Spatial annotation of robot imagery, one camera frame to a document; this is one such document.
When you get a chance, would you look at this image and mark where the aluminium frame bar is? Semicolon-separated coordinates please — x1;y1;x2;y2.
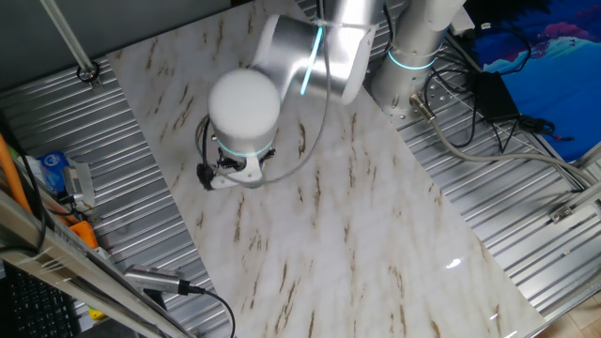
0;190;189;338

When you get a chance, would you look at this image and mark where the black camera cable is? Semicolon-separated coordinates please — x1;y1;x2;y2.
187;284;237;338

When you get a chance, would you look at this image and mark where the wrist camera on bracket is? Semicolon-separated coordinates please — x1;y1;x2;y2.
195;156;265;192

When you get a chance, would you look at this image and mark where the black cable bundle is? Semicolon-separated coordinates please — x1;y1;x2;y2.
421;23;577;154

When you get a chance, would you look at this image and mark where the silver depth camera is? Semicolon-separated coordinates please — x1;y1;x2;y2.
123;264;192;297

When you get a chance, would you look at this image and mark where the white power strip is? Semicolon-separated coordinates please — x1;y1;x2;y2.
448;3;477;37

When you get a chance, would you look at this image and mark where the aluminium camera pole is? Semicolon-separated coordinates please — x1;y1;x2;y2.
39;0;103;91

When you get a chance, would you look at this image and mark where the orange button box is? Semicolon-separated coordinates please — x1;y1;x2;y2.
69;219;100;250

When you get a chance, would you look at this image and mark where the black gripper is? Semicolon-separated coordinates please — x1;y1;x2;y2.
215;156;249;172

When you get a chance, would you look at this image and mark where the thick grey cable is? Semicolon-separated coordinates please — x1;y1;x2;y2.
408;92;601;189

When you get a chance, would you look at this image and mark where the marble pattern board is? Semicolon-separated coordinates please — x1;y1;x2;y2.
105;0;548;338

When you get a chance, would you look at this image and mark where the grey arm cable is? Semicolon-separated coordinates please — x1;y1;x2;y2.
224;17;333;191

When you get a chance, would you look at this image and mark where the orange pole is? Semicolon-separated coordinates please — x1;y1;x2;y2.
0;132;33;216

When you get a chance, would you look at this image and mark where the blue and white tissue pack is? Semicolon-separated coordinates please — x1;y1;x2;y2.
25;150;71;196

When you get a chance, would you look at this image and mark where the aluminium profile bar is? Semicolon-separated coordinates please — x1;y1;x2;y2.
547;180;601;225

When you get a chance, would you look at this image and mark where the black power adapter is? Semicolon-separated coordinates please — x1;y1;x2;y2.
470;69;522;125

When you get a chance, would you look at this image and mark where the black keyboard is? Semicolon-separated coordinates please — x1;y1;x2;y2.
0;261;82;338

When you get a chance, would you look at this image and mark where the blue patterned cloth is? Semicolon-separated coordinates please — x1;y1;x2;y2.
464;0;601;163

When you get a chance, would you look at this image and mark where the black cable loop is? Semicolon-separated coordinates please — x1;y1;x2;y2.
76;59;101;85

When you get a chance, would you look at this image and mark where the silver ribbed device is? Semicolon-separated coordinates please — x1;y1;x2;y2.
62;161;97;208

